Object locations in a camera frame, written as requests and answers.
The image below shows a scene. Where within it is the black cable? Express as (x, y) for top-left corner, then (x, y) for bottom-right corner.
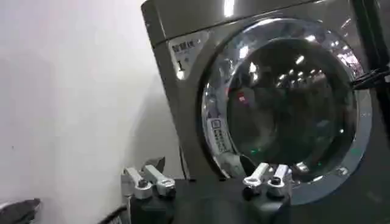
(350, 0), (390, 144)

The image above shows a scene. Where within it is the dark grey cloth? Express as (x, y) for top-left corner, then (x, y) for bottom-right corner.
(0, 198), (41, 224)

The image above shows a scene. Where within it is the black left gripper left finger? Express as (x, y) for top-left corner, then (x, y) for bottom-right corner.
(122, 156), (177, 200)

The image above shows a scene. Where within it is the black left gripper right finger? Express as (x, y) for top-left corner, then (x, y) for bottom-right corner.
(239, 154), (293, 200)

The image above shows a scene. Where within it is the grey dryer machine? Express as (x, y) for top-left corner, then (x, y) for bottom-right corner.
(141, 0), (390, 224)

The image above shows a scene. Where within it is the round glass dryer door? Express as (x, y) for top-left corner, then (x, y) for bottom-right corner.
(200, 17), (373, 206)

